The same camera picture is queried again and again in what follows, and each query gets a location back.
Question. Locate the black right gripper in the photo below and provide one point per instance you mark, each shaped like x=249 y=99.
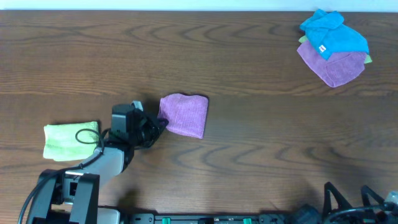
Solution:
x=347 y=212

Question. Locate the purple microfiber cloth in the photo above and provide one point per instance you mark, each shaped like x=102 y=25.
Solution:
x=186 y=114

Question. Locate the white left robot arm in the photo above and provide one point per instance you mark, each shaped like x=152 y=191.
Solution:
x=71 y=195

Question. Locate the purple cloth in pile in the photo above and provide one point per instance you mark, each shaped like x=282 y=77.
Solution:
x=339 y=69

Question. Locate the folded light green cloth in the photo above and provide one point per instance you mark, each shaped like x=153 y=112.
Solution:
x=61 y=143

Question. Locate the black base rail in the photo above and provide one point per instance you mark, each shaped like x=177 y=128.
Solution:
x=150 y=218

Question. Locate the blue cloth with tag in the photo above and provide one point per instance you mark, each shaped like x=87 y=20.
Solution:
x=328 y=35

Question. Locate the green cloth under pile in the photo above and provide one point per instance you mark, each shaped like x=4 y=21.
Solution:
x=368 y=58

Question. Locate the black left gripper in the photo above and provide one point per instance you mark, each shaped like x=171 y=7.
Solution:
x=152 y=126

